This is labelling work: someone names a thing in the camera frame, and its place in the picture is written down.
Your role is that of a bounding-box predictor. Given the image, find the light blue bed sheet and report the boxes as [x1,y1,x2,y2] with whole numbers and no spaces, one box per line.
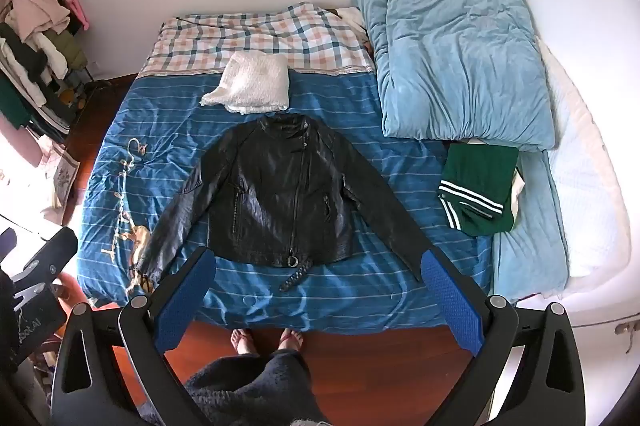
[492,149,570,299]

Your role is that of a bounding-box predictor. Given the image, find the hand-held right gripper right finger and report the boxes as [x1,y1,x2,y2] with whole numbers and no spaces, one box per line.
[421,249,587,426]

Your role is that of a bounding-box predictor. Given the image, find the green pants with white stripes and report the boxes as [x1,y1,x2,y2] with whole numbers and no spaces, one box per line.
[437,142,521,237]

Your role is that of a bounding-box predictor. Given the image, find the person's foot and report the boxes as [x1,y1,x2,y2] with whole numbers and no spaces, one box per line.
[229,328,258,357]
[277,328,306,352]

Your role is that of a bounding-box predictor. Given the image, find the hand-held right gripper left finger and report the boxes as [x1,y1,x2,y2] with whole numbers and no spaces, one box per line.
[50,246,217,426]

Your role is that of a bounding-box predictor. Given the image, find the pink hanger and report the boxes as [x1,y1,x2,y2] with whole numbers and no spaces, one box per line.
[62,0,91,32]

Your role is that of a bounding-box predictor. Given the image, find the plaid blanket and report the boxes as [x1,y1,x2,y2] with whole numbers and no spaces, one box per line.
[145,1,376,77]

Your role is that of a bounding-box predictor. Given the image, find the person's left hand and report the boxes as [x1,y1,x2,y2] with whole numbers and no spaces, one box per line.
[50,273,76,303]

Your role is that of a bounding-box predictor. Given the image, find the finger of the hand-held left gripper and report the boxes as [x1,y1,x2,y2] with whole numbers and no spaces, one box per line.
[20,226,80,290]

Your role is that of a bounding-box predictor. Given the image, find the floral printed cloth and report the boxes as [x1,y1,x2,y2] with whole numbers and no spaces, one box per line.
[42,146,81,212]

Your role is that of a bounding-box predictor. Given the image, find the cluttered clothes rack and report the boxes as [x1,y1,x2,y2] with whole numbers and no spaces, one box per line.
[0,0,93,167]

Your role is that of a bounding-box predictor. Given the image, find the dark fuzzy garment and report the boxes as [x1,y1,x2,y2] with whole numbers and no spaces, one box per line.
[182,348,328,426]

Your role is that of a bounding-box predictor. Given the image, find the blue striped bed cover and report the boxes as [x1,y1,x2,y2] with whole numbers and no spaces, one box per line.
[82,69,496,337]

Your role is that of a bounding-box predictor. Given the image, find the white pillow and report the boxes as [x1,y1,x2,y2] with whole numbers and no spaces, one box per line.
[535,36,632,279]

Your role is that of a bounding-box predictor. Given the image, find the black leather jacket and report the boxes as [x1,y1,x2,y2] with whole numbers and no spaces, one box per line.
[131,113,437,293]

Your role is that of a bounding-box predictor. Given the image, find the person's right foot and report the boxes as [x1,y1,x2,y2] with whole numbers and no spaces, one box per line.
[277,328,306,352]

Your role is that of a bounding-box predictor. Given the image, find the person's left foot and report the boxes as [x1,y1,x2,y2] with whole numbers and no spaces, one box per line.
[229,328,258,357]

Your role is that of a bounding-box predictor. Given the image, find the white fur collar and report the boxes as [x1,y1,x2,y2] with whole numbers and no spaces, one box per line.
[200,50,291,115]

